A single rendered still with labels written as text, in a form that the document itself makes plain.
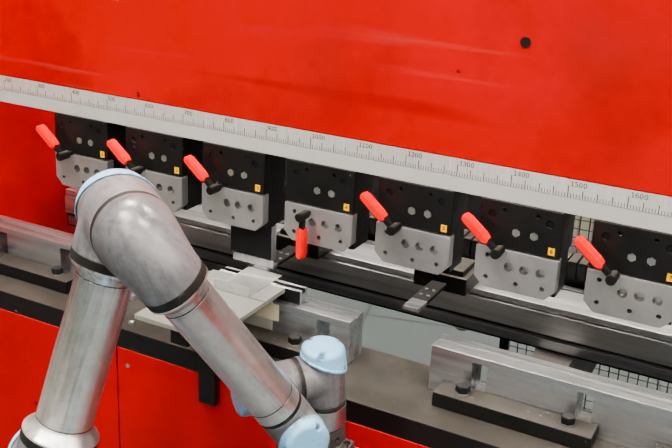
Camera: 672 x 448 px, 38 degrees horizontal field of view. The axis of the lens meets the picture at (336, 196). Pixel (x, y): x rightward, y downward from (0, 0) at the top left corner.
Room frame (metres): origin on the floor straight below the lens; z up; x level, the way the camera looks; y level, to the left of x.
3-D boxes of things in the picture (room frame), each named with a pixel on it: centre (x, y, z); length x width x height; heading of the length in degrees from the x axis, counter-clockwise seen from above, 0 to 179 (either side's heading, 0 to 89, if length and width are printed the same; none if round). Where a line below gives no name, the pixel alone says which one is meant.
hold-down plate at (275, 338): (1.82, 0.16, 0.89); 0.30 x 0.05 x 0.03; 63
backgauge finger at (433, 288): (1.87, -0.22, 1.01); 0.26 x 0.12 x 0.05; 153
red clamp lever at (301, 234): (1.76, 0.06, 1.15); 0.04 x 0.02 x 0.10; 153
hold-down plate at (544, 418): (1.56, -0.34, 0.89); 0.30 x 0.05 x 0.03; 63
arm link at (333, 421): (1.44, 0.01, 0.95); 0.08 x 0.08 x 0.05
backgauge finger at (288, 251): (2.03, 0.10, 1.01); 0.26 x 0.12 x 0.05; 153
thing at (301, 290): (1.87, 0.15, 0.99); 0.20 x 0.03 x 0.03; 63
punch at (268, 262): (1.89, 0.17, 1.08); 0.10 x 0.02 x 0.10; 63
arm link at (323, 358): (1.43, 0.01, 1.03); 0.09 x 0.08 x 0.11; 115
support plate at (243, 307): (1.75, 0.24, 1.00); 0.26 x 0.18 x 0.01; 153
